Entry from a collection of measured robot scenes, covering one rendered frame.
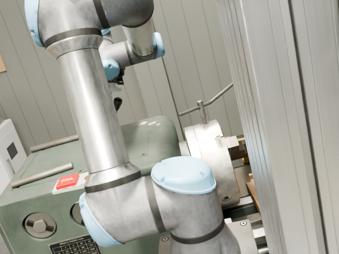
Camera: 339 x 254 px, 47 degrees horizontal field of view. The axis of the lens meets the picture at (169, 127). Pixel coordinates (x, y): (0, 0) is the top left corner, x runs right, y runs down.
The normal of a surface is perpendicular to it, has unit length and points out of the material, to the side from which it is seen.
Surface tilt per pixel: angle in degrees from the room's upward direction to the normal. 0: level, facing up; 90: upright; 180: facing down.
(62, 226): 90
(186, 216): 94
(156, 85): 90
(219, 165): 67
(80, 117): 74
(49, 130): 90
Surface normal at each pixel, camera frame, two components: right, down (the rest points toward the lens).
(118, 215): 0.00, 0.00
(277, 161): -0.04, 0.35
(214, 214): 0.73, 0.04
